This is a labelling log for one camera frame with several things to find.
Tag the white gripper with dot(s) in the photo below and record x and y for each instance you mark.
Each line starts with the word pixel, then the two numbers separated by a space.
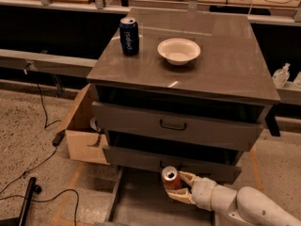
pixel 203 190

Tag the red coke can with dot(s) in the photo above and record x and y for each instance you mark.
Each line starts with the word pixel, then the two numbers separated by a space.
pixel 171 178

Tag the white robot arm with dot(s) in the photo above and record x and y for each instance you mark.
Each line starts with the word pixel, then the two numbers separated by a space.
pixel 244 207

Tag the grey open bottom drawer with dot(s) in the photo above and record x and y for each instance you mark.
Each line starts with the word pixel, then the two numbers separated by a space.
pixel 139 199

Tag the grey top drawer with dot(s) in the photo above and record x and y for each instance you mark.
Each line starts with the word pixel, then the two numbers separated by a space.
pixel 234 135

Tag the grey middle drawer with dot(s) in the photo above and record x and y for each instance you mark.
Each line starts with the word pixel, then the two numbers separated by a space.
pixel 156 162

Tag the grey drawer cabinet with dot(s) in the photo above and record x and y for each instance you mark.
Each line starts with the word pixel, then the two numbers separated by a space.
pixel 228 81

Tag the blue pepsi can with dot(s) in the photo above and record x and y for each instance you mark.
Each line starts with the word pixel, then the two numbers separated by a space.
pixel 129 37

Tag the cardboard box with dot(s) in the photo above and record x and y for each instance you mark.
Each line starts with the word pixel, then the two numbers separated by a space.
pixel 84 142

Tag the white bowl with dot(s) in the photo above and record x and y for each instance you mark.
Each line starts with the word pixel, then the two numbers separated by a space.
pixel 178 51

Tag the black power adapter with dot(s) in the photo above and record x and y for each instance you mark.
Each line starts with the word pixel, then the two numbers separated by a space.
pixel 58 138

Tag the clear sanitizer bottle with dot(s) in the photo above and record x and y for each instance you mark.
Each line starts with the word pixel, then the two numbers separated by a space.
pixel 281 76

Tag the black metal stand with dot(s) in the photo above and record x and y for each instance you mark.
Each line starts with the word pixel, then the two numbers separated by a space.
pixel 32 188

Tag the grey metal rail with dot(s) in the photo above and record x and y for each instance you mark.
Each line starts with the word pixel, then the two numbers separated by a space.
pixel 44 63

